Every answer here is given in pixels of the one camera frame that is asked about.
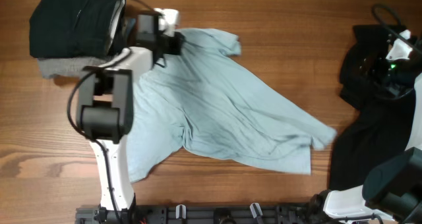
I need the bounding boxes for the folded blue garment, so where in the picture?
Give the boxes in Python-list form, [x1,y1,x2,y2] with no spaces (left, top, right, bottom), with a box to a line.
[125,18,136,38]

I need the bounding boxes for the black t-shirt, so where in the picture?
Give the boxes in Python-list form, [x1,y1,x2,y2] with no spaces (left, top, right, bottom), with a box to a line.
[328,24,416,190]

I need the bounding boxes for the light blue t-shirt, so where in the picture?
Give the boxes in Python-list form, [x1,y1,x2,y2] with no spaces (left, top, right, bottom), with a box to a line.
[127,28,336,182]

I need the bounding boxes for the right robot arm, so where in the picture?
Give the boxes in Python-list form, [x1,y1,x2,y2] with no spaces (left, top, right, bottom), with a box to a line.
[278,30,421,223]

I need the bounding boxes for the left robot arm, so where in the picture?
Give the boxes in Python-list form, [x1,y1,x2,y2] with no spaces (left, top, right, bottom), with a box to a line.
[69,9,183,215]

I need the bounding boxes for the folded dark green trousers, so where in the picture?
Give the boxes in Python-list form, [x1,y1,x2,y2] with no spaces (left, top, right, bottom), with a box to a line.
[29,0,126,58]

